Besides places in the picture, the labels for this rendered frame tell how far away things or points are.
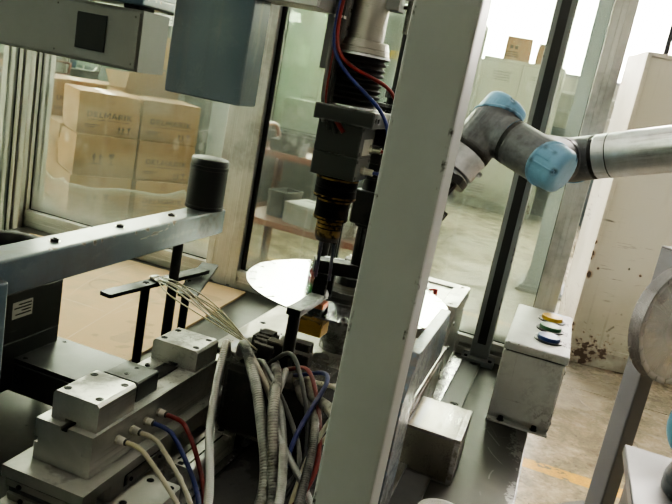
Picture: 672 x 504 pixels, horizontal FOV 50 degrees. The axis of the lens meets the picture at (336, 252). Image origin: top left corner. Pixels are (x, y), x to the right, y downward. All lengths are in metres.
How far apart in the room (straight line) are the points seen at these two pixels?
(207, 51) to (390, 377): 0.59
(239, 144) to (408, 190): 1.28
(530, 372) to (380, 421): 0.83
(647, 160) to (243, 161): 0.89
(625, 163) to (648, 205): 2.92
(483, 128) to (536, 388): 0.45
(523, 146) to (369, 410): 0.76
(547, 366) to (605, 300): 2.95
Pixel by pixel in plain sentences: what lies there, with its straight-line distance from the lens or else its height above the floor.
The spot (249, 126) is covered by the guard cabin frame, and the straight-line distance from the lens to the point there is 1.69.
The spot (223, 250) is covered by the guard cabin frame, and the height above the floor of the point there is 0.83.
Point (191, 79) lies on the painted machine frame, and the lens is 0.96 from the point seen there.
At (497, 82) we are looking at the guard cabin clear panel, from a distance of 1.56.
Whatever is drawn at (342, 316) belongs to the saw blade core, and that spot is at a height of 0.95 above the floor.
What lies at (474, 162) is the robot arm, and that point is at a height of 1.18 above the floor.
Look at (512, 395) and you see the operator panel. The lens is 1.31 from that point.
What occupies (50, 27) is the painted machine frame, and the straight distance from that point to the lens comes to 1.16.
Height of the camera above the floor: 1.27
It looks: 13 degrees down
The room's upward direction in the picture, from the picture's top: 11 degrees clockwise
